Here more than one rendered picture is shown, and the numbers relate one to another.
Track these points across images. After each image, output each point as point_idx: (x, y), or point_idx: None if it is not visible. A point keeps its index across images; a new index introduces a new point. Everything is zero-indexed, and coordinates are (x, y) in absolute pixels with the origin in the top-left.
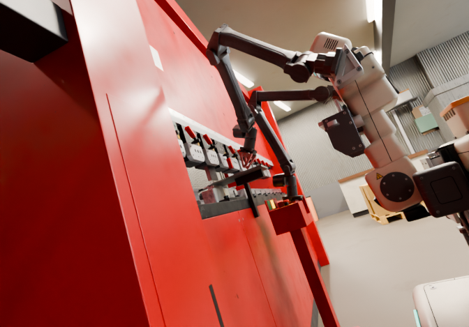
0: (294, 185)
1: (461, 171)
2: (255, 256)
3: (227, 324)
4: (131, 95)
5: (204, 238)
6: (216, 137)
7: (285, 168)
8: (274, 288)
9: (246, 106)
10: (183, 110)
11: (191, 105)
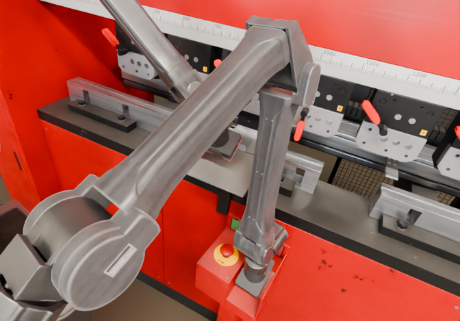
0: (245, 267)
1: None
2: (167, 212)
3: (24, 169)
4: None
5: (14, 137)
6: (329, 64)
7: None
8: (195, 253)
9: (155, 67)
10: (192, 5)
11: None
